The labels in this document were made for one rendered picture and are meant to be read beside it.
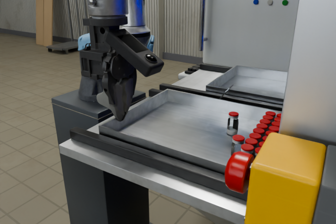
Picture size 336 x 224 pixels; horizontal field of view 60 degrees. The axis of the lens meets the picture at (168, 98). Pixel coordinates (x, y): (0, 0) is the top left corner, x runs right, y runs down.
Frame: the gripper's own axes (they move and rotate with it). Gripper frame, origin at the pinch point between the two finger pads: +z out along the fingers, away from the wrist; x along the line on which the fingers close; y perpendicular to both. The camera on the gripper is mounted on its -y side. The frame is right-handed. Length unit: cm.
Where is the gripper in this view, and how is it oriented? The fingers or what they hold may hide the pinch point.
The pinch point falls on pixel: (123, 115)
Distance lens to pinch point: 62.0
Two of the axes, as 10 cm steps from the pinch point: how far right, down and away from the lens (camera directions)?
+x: -5.1, 3.1, -8.0
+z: 0.0, 9.4, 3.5
